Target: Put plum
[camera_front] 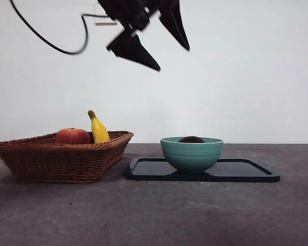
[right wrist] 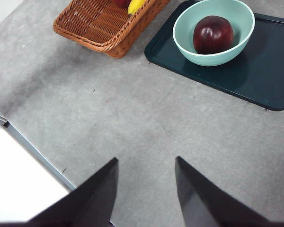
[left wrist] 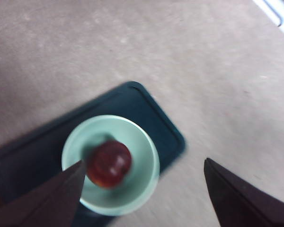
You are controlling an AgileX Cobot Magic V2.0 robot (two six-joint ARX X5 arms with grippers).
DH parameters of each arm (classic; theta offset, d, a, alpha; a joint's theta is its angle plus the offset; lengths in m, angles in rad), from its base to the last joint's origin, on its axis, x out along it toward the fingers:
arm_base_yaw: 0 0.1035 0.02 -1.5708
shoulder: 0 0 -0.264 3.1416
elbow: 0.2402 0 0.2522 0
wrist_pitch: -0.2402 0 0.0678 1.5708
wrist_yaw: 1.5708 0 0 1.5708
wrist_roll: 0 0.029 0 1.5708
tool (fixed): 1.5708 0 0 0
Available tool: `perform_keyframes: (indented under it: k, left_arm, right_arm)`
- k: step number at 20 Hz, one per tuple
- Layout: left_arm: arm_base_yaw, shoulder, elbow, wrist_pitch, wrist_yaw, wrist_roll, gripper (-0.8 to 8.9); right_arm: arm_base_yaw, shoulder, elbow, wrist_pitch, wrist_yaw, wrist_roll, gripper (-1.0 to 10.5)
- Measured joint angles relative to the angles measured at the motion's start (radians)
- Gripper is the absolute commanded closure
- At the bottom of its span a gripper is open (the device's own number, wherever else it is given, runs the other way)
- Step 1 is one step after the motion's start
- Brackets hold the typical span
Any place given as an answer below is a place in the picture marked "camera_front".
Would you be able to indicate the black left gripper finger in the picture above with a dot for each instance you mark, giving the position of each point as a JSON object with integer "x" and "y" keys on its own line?
{"x": 175, "y": 23}
{"x": 131, "y": 50}

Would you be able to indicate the dark purple plum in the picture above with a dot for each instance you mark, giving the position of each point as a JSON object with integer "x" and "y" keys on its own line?
{"x": 191, "y": 140}

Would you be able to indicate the teal ribbed bowl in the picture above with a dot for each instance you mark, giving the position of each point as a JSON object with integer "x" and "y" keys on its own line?
{"x": 192, "y": 156}

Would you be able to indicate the yellow banana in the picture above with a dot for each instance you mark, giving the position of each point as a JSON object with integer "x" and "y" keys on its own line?
{"x": 99, "y": 130}

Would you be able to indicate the dark green fruit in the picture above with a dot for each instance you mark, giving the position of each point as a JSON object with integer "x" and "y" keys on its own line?
{"x": 91, "y": 138}

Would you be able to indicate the red orange peach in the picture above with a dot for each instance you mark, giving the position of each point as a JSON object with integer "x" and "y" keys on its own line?
{"x": 73, "y": 137}

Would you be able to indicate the black rectangular tray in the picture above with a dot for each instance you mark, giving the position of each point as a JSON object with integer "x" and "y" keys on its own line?
{"x": 149, "y": 171}

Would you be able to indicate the brown wicker basket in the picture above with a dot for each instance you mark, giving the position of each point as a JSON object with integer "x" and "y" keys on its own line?
{"x": 54, "y": 164}

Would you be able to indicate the white wall socket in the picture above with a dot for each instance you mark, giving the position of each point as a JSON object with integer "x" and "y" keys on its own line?
{"x": 106, "y": 23}

